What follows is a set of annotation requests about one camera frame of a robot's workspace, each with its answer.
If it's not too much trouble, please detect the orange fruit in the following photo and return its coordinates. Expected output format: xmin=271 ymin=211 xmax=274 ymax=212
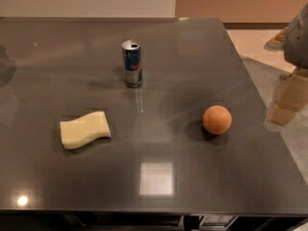
xmin=202 ymin=105 xmax=232 ymax=135

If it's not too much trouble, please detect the blue silver energy drink can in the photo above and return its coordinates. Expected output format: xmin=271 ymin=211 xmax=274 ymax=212
xmin=121 ymin=39 xmax=142 ymax=88

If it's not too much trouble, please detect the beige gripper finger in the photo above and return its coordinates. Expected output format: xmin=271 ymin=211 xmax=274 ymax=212
xmin=266 ymin=68 xmax=308 ymax=126

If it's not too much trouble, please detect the yellow sponge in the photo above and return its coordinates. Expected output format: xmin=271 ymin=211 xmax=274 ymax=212
xmin=60 ymin=111 xmax=111 ymax=150

